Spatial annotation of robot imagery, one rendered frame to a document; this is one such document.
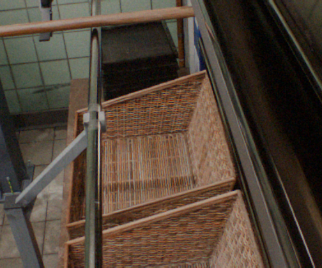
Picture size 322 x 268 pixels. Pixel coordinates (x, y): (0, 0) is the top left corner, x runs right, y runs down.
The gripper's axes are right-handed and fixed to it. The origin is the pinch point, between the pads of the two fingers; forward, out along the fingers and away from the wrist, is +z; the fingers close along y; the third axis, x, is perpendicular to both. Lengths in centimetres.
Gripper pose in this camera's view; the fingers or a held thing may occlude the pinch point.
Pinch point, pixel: (39, 16)
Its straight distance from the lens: 158.8
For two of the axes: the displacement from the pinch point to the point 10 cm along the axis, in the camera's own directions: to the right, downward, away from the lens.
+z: 0.8, 6.1, -7.8
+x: -10.0, 0.9, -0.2
